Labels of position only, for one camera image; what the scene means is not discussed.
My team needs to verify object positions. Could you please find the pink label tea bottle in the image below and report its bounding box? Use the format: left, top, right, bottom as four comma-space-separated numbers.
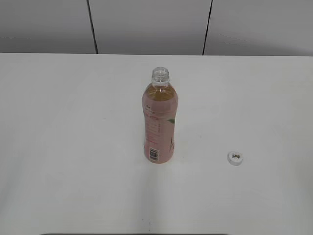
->
142, 67, 179, 164

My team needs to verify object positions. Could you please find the white bottle cap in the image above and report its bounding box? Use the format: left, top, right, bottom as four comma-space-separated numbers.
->
227, 151, 243, 166

